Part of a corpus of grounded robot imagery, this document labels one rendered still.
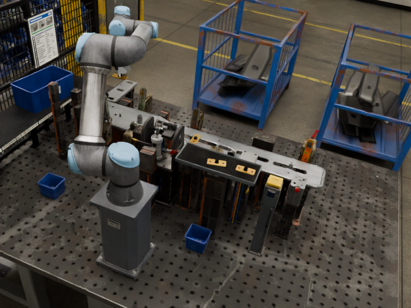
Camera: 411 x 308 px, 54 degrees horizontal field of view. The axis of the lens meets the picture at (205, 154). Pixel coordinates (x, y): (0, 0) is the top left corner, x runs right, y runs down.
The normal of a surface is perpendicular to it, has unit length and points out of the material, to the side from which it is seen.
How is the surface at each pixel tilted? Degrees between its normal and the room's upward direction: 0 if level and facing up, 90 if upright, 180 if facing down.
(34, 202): 0
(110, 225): 90
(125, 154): 8
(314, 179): 0
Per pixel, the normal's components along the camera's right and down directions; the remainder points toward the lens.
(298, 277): 0.10, -0.79
